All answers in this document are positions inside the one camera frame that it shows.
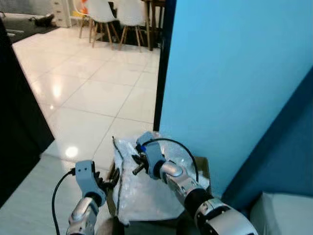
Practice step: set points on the dark floor rug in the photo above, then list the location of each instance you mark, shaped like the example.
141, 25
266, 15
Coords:
29, 32

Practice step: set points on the white chair wooden legs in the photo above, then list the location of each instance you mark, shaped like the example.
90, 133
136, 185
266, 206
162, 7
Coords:
100, 10
131, 11

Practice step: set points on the white drawer cabinet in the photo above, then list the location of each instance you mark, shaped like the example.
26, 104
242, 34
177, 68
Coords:
61, 12

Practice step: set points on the orange bag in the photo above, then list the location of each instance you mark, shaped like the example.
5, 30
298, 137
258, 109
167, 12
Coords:
83, 6

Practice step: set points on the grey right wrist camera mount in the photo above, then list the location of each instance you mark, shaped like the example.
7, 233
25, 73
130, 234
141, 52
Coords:
151, 154

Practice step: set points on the small black floor object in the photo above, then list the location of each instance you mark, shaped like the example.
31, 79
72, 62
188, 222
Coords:
43, 20

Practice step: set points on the black door frame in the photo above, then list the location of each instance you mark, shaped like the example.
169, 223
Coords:
164, 63

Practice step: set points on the black wardrobe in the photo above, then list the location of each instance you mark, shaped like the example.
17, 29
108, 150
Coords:
19, 122

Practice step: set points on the blue upholstered headboard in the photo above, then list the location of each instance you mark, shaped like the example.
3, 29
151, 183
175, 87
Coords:
279, 156

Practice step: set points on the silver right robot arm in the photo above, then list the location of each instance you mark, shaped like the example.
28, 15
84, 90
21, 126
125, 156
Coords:
210, 210

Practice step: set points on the cream bed mattress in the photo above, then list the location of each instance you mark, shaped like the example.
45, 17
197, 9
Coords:
283, 215

